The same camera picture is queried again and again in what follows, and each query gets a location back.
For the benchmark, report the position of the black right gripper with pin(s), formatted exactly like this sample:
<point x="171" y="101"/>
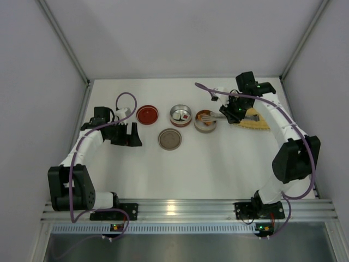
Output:
<point x="230" y="113"/>

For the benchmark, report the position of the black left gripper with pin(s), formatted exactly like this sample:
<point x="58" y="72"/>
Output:
<point x="123" y="134"/>

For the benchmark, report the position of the dark sushi roll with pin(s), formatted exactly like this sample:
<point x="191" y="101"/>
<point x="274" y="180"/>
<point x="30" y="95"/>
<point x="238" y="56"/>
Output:
<point x="177" y="116"/>

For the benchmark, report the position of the sushi roll with red centre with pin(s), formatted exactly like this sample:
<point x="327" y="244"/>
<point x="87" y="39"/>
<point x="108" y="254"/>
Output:
<point x="184" y="117"/>

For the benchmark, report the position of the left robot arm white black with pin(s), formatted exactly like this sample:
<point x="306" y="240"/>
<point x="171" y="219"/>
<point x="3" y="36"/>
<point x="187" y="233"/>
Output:
<point x="71" y="187"/>

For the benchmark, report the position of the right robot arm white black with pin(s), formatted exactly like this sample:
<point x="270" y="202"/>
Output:
<point x="297" y="154"/>

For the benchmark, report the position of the brown metal lunch tin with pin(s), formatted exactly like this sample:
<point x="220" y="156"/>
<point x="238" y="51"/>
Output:
<point x="201" y="129"/>

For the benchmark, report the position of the red metal lunch tin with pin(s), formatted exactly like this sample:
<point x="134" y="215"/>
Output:
<point x="180" y="108"/>

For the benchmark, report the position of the red round lid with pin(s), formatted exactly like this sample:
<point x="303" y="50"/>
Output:
<point x="147" y="114"/>

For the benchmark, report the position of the bamboo sushi mat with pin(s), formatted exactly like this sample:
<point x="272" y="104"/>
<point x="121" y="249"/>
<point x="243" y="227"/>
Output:
<point x="254" y="121"/>

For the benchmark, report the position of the brown round lid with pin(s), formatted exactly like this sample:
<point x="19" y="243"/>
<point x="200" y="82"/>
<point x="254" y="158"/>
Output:
<point x="169" y="139"/>

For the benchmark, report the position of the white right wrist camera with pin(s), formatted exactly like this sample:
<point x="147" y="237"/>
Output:
<point x="220" y="94"/>

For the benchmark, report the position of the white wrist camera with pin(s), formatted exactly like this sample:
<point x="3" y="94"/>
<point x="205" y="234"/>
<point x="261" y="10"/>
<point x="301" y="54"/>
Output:
<point x="122" y="113"/>
<point x="220" y="94"/>

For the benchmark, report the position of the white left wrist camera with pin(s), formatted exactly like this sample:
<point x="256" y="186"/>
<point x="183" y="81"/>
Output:
<point x="122" y="113"/>

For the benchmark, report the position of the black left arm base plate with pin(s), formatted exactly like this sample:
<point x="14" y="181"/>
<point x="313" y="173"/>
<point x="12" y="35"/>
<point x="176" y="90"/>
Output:
<point x="125" y="211"/>

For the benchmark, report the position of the aluminium mounting rail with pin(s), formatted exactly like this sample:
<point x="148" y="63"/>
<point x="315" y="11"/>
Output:
<point x="224" y="210"/>

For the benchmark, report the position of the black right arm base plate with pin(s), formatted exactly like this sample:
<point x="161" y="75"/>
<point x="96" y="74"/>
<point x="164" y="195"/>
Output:
<point x="249" y="211"/>

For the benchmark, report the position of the slotted cable duct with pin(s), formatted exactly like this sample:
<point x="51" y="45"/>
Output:
<point x="158" y="228"/>

